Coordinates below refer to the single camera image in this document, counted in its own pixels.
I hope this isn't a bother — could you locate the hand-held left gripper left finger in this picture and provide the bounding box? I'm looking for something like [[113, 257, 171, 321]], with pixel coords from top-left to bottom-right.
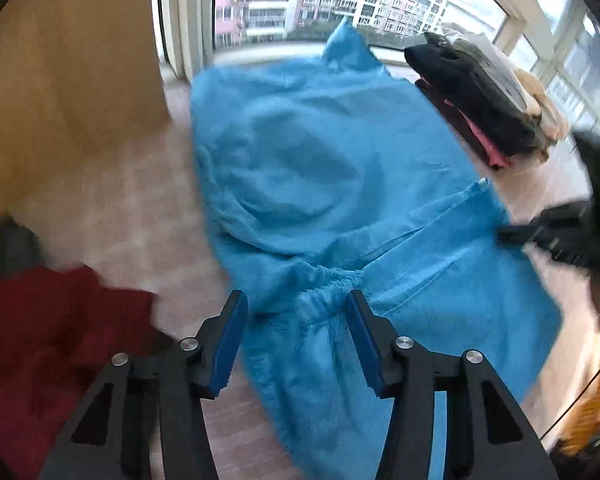
[[39, 290, 248, 480]]

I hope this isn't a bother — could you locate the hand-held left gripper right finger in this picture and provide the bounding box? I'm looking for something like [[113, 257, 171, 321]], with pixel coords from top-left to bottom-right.
[[347, 290, 556, 480]]

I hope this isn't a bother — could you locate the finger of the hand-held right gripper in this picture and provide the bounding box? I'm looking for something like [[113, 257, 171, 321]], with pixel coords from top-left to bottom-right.
[[497, 225, 590, 267], [530, 202, 592, 231]]

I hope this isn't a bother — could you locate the blue garment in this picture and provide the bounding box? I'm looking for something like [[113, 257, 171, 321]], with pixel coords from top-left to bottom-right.
[[190, 17, 563, 480]]

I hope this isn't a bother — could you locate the stack of folded clothes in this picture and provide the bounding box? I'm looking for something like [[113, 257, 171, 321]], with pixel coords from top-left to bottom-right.
[[404, 31, 538, 158]]

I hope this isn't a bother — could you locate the pink folded garment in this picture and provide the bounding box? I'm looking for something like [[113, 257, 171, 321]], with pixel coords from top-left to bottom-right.
[[415, 77, 511, 170]]

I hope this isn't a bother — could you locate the pink checked blanket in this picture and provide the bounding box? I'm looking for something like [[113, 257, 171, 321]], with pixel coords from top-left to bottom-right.
[[10, 50, 596, 480]]

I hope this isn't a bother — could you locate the olive folded garment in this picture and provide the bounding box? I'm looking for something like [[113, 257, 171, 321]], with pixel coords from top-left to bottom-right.
[[440, 25, 531, 116]]

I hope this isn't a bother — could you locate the dark red garment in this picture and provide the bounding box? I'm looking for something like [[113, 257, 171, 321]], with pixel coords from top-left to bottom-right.
[[0, 265, 158, 478]]

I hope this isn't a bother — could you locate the dark grey garment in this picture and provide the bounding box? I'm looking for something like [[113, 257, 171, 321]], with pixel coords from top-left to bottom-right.
[[0, 215, 46, 283]]

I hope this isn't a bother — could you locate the large light wood board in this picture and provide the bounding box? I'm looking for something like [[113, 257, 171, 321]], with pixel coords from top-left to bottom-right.
[[0, 0, 173, 233]]

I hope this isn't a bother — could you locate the black cable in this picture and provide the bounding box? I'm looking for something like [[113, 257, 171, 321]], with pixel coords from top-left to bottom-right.
[[539, 359, 600, 442]]

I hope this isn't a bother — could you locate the cream window frame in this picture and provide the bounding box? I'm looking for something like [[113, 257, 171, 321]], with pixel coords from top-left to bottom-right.
[[150, 0, 600, 131]]

